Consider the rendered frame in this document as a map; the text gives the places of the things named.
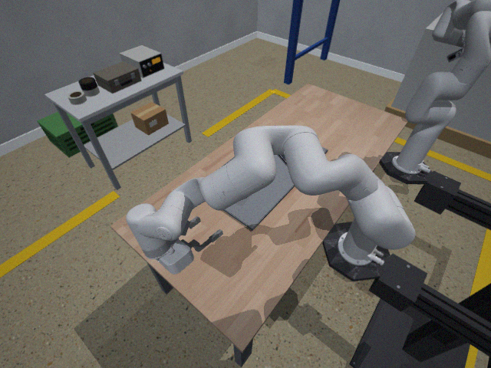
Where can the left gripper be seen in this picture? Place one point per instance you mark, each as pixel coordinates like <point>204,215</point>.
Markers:
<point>180,255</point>

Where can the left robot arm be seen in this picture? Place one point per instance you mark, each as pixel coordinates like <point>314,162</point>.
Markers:
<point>378,213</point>

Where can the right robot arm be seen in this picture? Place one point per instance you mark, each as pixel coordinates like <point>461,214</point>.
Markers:
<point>430,107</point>

